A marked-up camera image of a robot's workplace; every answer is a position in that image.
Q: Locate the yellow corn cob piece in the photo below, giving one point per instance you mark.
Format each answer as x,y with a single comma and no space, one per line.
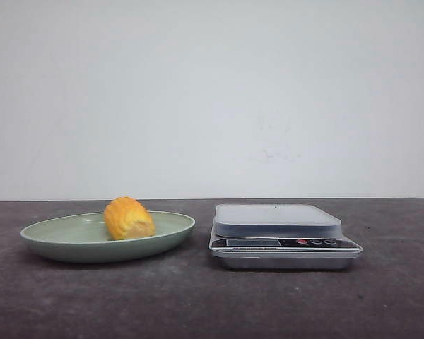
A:
126,218

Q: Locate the silver digital kitchen scale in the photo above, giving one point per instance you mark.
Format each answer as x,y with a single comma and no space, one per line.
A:
280,236

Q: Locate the light green plate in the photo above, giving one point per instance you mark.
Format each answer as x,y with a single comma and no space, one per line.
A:
84,238

